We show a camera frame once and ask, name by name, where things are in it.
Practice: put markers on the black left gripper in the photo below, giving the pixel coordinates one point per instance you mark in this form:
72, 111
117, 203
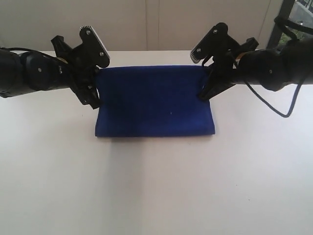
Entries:
82, 80

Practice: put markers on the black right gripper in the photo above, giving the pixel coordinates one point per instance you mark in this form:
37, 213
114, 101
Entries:
216, 80

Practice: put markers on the blue cloth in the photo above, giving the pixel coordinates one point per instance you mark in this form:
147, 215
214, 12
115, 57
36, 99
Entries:
152, 101

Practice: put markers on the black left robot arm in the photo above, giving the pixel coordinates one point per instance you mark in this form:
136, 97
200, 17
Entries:
25, 71

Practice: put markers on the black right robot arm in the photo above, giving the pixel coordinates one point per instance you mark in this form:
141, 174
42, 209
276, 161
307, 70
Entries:
273, 69

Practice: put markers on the green tree outside window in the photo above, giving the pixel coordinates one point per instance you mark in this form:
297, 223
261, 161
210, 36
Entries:
285, 40

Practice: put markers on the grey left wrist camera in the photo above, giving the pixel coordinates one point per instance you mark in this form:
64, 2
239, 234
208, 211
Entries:
91, 52

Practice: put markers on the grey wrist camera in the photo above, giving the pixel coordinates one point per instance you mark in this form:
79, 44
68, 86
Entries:
91, 52
215, 42

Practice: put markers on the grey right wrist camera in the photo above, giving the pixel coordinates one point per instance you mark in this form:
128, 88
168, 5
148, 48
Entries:
215, 42

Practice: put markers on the black window frame post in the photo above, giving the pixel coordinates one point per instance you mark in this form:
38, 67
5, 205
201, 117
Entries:
281, 16

